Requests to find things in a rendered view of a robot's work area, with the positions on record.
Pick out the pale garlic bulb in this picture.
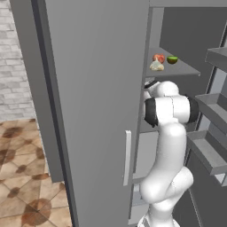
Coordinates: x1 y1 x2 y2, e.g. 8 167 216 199
148 59 165 72

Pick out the grey open freezer door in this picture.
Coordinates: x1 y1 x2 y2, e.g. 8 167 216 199
172 22 227 227

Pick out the grey closed fridge door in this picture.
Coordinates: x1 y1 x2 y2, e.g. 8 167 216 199
43 0 151 227

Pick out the grey freezer rack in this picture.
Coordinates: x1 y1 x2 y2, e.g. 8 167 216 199
138 117 160 134
143 46 201 80

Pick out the grey fridge freezer body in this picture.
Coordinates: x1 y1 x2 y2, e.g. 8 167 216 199
9 0 227 227

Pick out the red peach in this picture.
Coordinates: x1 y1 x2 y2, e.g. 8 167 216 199
153 53 166 64

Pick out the pale grey door handle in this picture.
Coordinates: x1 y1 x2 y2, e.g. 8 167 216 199
122 129 133 187

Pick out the grey door shelf bin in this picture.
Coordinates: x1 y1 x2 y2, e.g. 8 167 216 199
185 129 227 176
204 46 227 74
194 92 227 128

